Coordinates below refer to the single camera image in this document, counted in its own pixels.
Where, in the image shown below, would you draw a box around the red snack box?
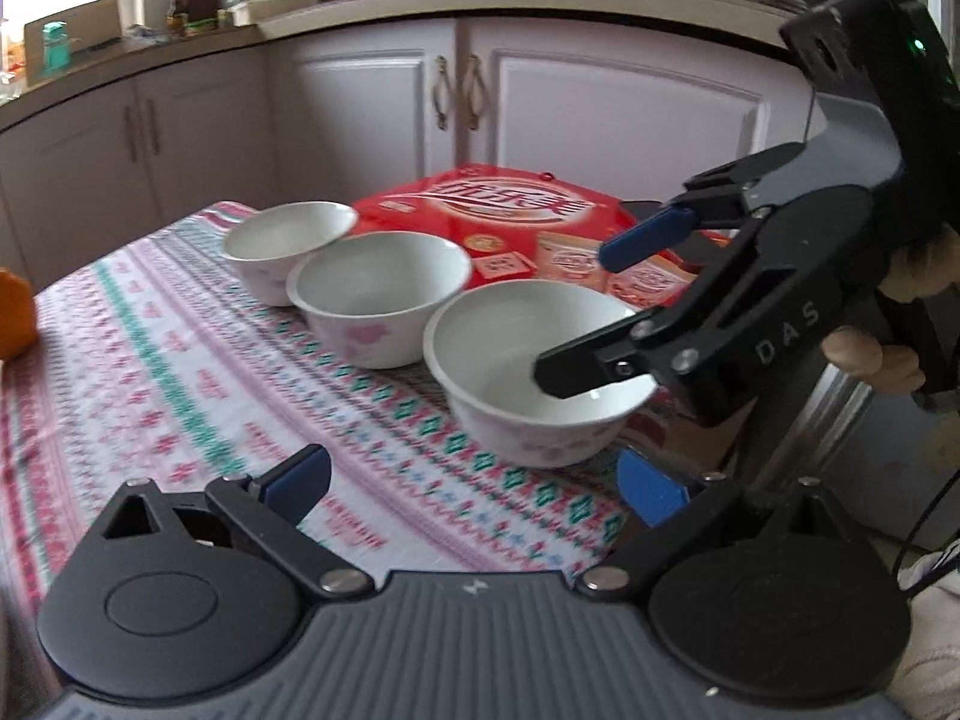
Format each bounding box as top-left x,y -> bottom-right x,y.
355,164 -> 731,309

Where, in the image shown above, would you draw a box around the teal water bottle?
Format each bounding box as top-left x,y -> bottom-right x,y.
43,20 -> 70,76

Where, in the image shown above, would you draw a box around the patterned tablecloth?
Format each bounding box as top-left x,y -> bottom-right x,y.
0,200 -> 677,691

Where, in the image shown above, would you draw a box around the right gloved hand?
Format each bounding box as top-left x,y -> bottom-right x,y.
820,227 -> 958,410

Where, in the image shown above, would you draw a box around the wooden cutting board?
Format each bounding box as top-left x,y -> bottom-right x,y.
23,0 -> 122,86

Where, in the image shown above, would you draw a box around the white base cabinets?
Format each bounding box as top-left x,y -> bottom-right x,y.
2,16 -> 814,288

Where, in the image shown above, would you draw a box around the white bowl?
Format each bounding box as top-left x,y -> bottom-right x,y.
286,231 -> 473,371
221,202 -> 359,307
423,280 -> 656,470

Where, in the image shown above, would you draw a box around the orange without leaf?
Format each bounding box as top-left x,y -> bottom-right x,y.
0,268 -> 39,362

